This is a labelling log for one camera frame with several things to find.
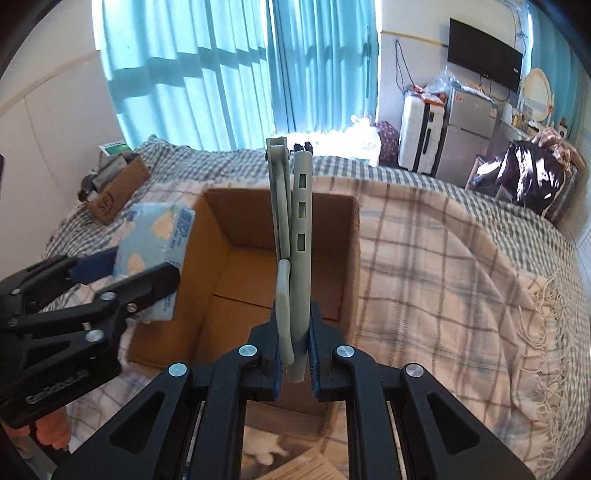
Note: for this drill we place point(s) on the left hand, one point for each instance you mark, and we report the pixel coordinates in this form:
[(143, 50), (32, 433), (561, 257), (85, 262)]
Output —
[(54, 429)]

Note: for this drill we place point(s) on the green white box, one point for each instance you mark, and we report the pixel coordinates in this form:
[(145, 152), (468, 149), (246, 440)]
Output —
[(114, 148)]

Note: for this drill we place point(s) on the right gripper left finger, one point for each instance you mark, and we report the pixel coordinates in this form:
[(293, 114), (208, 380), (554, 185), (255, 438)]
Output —
[(186, 423)]

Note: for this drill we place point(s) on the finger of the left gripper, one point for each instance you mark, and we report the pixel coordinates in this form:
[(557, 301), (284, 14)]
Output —
[(45, 281), (141, 290)]

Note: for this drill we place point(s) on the large open cardboard box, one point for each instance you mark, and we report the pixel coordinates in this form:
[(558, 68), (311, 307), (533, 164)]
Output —
[(228, 278)]

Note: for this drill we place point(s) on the blue tissue pack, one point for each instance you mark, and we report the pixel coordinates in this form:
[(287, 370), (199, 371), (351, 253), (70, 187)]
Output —
[(152, 233)]

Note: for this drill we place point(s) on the black wall television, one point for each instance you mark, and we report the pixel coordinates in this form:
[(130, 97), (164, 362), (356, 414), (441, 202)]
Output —
[(477, 51)]

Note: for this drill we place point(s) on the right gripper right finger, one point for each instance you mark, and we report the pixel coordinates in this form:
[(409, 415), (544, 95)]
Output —
[(402, 422)]

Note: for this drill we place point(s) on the small brown cardboard box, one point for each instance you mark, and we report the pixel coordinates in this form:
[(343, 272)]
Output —
[(105, 192)]

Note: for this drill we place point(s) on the white suitcase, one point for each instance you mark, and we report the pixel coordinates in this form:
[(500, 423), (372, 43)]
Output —
[(420, 134)]

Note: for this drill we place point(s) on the grey checked bed sheet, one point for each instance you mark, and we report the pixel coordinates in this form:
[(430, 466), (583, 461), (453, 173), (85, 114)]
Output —
[(420, 241)]

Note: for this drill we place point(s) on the plaid beige blanket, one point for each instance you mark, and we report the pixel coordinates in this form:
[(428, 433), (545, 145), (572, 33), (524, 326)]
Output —
[(506, 362)]

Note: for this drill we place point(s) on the dark jacket on chair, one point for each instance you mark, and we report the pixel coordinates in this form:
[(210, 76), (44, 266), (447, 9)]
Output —
[(531, 174)]

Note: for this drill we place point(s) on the silver mini fridge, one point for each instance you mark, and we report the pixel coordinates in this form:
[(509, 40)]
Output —
[(468, 126)]

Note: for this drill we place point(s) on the oval vanity mirror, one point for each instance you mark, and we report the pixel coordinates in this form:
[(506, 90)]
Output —
[(537, 95)]

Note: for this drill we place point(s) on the turquoise curtain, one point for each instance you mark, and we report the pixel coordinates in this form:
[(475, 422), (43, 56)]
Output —
[(227, 75), (568, 80)]

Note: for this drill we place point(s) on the grey-green plastic hanger clip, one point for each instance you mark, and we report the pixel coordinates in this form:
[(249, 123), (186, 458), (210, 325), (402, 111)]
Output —
[(291, 204)]

